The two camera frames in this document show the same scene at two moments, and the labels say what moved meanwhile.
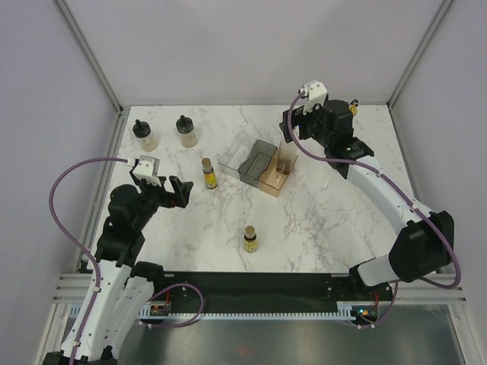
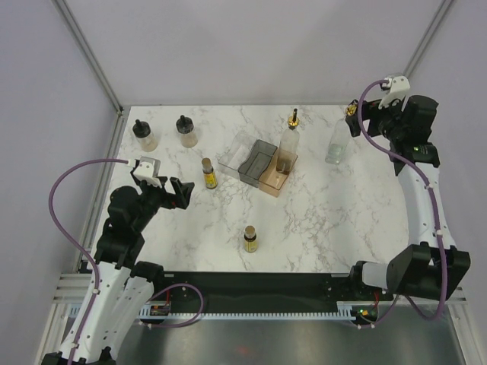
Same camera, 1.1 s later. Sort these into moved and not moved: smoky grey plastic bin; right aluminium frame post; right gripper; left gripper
Moved: right gripper
Not moved: right aluminium frame post; smoky grey plastic bin; left gripper
